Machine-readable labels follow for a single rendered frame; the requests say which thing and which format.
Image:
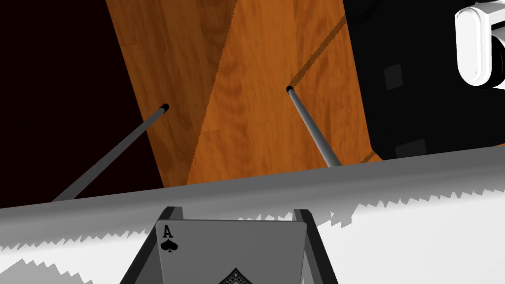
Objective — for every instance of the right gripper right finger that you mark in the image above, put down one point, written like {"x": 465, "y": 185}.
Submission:
{"x": 316, "y": 256}

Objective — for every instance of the grey table with thin legs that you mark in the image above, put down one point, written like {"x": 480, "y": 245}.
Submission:
{"x": 394, "y": 240}

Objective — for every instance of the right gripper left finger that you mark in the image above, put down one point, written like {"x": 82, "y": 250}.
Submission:
{"x": 145, "y": 258}

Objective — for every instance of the ace of spades playing card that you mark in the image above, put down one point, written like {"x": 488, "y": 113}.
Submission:
{"x": 232, "y": 252}

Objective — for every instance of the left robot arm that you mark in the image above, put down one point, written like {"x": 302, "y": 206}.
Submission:
{"x": 475, "y": 43}

